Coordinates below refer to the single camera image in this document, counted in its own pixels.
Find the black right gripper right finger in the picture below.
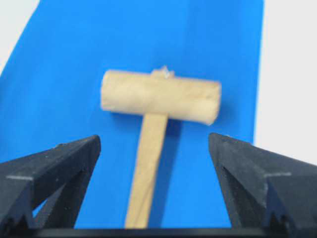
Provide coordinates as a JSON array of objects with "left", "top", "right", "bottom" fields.
[{"left": 209, "top": 133, "right": 317, "bottom": 232}]

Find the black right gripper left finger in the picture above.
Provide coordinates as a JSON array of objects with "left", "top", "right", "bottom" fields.
[{"left": 0, "top": 135, "right": 101, "bottom": 230}]

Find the wooden mallet hammer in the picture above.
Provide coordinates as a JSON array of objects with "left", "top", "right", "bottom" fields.
[{"left": 101, "top": 67, "right": 221, "bottom": 229}]

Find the large white foam board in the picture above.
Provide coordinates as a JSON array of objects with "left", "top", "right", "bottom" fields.
[{"left": 254, "top": 0, "right": 317, "bottom": 164}]

